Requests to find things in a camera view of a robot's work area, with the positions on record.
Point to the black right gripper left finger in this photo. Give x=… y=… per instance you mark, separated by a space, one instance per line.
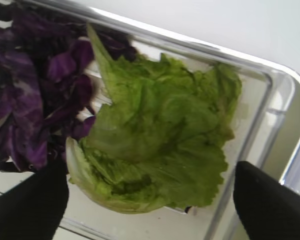
x=33 y=209

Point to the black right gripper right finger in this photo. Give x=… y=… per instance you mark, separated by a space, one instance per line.
x=266 y=209

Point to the green lettuce pile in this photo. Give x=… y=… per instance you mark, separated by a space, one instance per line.
x=159 y=143

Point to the clear plastic salad container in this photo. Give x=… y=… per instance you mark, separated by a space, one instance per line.
x=119 y=42

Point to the purple cabbage leaves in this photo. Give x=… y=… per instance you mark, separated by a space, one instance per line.
x=43 y=85

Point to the white metal serving tray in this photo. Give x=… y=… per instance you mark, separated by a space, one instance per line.
x=268 y=129

